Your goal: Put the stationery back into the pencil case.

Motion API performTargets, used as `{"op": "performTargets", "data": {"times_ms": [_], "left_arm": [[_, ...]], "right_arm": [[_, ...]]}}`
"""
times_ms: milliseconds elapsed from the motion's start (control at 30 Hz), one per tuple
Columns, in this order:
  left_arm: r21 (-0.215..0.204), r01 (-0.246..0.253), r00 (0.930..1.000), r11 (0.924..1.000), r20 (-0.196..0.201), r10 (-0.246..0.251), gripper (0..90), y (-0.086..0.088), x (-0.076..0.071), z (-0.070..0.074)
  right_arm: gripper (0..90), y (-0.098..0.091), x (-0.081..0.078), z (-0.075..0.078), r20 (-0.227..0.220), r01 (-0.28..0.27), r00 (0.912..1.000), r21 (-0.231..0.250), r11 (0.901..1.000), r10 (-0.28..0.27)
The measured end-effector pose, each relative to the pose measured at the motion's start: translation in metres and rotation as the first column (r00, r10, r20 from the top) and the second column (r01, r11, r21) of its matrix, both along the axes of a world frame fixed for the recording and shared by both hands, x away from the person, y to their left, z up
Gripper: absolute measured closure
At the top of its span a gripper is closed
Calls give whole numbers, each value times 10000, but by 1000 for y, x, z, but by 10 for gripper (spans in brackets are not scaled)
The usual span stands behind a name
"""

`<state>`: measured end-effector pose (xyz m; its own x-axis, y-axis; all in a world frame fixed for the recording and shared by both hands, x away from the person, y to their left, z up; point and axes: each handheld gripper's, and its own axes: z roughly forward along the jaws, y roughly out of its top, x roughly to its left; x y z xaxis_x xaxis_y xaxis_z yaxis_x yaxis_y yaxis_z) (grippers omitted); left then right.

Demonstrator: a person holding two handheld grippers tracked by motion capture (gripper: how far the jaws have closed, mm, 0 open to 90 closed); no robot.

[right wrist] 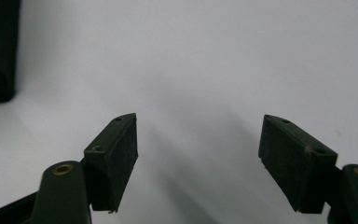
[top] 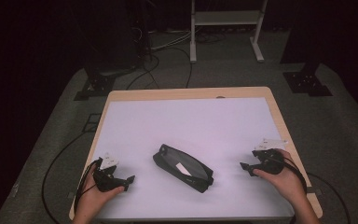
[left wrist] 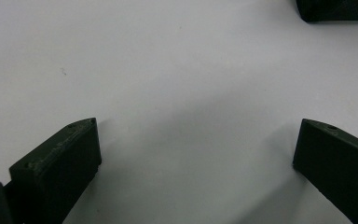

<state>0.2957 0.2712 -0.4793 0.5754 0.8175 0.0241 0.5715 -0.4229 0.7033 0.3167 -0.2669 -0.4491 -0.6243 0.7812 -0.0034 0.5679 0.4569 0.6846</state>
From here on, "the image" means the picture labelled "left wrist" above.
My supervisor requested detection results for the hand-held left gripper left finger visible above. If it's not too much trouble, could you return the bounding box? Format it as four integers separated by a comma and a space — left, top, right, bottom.
8, 117, 103, 224

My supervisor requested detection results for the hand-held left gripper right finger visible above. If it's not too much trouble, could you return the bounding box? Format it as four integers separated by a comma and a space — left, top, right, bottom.
292, 118, 358, 224

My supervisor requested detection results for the black zip pouch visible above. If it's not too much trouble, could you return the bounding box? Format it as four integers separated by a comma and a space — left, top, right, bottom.
295, 0, 358, 23

